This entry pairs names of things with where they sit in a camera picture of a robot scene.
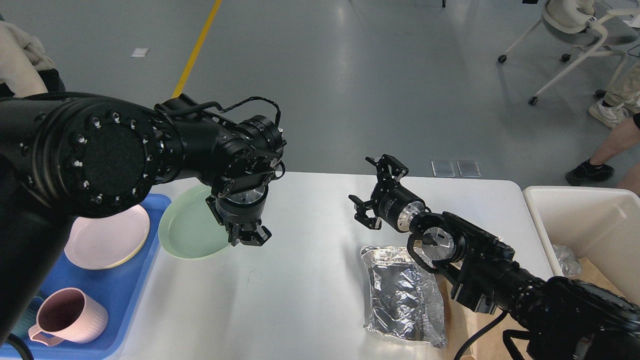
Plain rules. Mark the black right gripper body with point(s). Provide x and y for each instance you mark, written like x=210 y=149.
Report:
x=397 y=206

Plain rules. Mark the person in cream sweater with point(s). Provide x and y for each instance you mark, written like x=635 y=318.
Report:
x=25 y=69

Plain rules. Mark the pink ceramic mug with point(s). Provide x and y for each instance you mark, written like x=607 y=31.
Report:
x=68 y=314

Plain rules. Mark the dark green ceramic mug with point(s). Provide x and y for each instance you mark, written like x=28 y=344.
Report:
x=29 y=317

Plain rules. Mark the brown paper bag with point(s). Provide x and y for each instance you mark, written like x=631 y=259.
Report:
x=461 y=323

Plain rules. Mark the white office chair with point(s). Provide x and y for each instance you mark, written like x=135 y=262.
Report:
x=591 y=28

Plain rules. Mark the green ceramic plate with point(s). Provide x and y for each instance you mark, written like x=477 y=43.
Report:
x=188 y=229

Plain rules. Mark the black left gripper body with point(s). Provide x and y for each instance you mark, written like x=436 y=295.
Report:
x=244 y=208

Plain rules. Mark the person in white shorts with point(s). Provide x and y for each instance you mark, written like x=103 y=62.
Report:
x=595 y=169

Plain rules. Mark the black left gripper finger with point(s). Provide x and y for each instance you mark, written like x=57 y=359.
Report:
x=213 y=204
x=256 y=236

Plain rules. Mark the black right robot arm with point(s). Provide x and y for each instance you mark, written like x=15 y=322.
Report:
x=561 y=318

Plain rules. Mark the pink ceramic plate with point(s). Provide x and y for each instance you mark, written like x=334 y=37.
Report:
x=97 y=244

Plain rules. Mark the floor socket plate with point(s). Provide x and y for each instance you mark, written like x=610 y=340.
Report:
x=443 y=169
x=469 y=169

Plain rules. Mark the blue plastic tray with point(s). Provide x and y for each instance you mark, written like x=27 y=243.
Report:
x=117 y=289

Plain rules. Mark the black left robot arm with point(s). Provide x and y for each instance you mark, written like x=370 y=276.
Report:
x=66 y=155

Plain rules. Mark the silver foil bag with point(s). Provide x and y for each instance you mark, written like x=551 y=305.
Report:
x=405 y=301

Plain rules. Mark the white plastic bin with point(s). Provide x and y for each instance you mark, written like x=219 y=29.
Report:
x=597 y=223

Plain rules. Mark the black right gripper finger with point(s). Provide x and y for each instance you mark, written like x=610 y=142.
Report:
x=361 y=210
x=389 y=170

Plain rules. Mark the right floor socket plate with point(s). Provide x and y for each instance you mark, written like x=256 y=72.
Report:
x=469 y=169

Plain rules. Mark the person in beige trousers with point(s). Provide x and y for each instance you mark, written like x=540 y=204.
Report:
x=621 y=101

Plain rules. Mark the left floor socket plate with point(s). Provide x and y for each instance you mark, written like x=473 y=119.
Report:
x=443 y=169

